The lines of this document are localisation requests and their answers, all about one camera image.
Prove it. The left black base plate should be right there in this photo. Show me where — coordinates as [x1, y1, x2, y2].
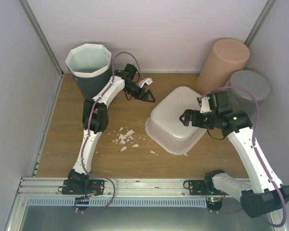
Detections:
[57, 179, 105, 196]

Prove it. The salmon pink plastic bin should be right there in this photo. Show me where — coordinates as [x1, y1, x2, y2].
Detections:
[197, 38, 250, 94]

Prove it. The aluminium front rail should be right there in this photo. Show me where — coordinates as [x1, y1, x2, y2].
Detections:
[16, 177, 277, 197]

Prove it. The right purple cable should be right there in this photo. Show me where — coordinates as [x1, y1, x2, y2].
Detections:
[199, 86, 287, 227]

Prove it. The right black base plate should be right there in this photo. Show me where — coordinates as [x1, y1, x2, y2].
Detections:
[183, 180, 227, 196]

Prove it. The purple cable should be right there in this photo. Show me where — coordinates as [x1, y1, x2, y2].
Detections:
[81, 52, 145, 179]
[199, 86, 287, 227]

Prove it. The right aluminium frame post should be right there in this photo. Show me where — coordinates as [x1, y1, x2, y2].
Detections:
[244, 0, 277, 47]

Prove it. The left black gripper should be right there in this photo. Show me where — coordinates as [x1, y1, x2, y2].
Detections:
[124, 82, 153, 103]

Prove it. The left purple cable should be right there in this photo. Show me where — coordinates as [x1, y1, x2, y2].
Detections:
[81, 52, 145, 179]

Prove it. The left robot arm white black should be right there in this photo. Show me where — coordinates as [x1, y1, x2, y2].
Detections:
[62, 70, 156, 194]

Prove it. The grey slotted cable duct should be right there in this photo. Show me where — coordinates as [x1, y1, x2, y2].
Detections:
[27, 197, 207, 208]

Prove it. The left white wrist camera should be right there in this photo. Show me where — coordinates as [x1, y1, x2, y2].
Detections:
[138, 77, 153, 88]

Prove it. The left aluminium frame post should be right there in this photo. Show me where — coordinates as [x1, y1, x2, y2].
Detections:
[18, 0, 64, 78]

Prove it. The aluminium frame post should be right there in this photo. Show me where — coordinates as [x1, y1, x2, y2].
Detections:
[244, 0, 277, 47]
[18, 0, 64, 78]

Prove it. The white plastic basin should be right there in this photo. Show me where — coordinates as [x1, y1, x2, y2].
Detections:
[145, 86, 206, 155]

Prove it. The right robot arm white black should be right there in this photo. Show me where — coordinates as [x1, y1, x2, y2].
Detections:
[179, 109, 289, 218]

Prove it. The dark grey bin white liner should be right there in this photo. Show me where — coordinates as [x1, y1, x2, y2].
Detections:
[65, 43, 112, 99]

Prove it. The white plastic shard pile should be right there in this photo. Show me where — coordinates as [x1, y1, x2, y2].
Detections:
[112, 127, 139, 148]

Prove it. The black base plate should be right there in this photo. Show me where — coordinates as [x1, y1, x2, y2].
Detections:
[183, 180, 227, 196]
[57, 179, 105, 196]

